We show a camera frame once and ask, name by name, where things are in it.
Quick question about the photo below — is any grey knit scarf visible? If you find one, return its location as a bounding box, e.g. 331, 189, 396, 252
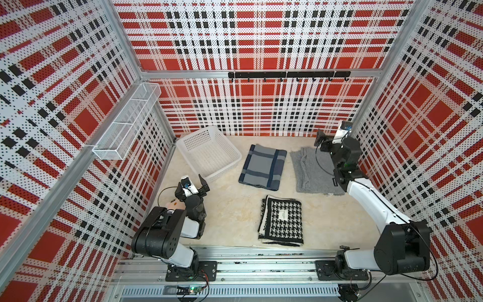
290, 147, 345, 196

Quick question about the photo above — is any white plastic basket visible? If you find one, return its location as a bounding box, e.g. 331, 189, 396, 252
176, 126, 242, 182

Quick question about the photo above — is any blue grey plaid scarf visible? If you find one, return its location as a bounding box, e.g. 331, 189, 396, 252
238, 144, 288, 191

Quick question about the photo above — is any black white houndstooth scarf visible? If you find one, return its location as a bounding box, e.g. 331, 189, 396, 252
258, 195, 304, 247

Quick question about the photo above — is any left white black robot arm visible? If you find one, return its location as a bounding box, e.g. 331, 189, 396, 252
132, 176, 210, 274

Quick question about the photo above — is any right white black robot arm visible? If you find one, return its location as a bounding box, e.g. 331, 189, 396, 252
314, 131, 436, 278

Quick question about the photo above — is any plush doll toy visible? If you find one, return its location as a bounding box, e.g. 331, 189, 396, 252
166, 200, 186, 210

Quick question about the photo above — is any green circuit board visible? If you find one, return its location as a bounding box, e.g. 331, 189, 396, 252
177, 286, 204, 296

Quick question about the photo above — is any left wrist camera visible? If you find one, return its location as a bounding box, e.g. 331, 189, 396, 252
180, 176, 194, 190

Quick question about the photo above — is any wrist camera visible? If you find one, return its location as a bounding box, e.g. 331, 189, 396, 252
337, 121, 353, 136
180, 176, 194, 190

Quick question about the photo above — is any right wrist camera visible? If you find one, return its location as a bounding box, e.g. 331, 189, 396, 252
337, 121, 353, 136

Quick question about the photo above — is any black hook rail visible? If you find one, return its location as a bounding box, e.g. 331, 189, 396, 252
228, 71, 352, 79

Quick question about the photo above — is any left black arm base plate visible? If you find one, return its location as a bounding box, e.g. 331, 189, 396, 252
165, 261, 218, 282

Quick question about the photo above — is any aluminium rail frame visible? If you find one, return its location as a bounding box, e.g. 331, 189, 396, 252
106, 246, 431, 301

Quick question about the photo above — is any white wire mesh shelf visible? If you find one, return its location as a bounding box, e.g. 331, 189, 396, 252
93, 83, 160, 161

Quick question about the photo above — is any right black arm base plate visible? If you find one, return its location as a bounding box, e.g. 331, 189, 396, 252
314, 260, 369, 281

